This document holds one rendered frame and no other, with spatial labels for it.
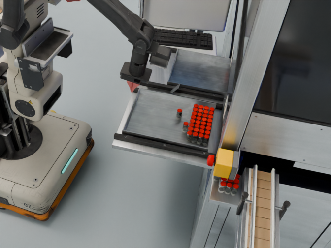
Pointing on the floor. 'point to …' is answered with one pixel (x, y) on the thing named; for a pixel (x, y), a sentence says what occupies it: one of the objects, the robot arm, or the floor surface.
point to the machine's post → (244, 97)
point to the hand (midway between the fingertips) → (132, 89)
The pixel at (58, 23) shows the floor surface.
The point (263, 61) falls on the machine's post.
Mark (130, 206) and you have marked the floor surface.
